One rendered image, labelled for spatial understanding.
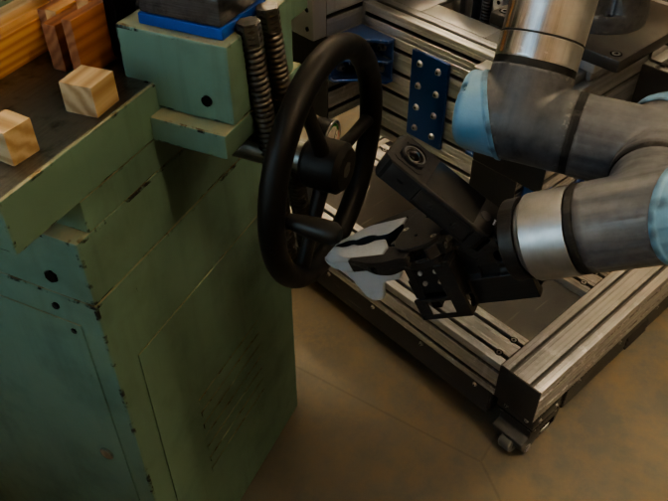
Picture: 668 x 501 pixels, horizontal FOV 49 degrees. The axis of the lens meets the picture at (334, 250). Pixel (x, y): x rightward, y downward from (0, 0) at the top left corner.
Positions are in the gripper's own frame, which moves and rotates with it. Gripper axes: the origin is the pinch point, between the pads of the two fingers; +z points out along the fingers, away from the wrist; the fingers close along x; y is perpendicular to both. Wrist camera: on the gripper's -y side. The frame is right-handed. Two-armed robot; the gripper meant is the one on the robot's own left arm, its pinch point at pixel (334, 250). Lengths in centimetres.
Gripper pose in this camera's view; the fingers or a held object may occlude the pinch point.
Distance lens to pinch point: 73.6
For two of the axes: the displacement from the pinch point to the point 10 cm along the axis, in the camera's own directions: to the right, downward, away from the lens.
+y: 4.5, 8.0, 3.9
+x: 4.3, -5.8, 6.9
